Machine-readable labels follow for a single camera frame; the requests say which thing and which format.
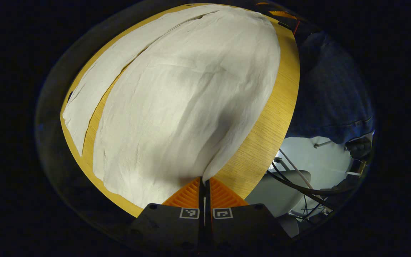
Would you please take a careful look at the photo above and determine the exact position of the person's dark blue top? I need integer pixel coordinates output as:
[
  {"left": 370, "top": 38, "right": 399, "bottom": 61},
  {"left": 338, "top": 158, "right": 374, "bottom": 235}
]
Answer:
[{"left": 286, "top": 30, "right": 375, "bottom": 145}]

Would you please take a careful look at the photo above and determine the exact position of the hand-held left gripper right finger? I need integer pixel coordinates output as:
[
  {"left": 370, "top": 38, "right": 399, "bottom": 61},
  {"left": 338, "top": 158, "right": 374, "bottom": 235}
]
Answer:
[{"left": 205, "top": 177, "right": 291, "bottom": 250}]

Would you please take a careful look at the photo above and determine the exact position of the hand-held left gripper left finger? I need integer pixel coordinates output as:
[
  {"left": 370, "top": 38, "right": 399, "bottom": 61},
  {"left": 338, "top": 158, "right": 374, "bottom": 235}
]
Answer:
[{"left": 129, "top": 177, "right": 206, "bottom": 250}]

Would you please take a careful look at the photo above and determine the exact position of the thick black cable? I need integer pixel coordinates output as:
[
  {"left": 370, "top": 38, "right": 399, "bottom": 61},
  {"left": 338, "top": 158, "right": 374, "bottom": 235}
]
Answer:
[{"left": 265, "top": 171, "right": 354, "bottom": 196}]

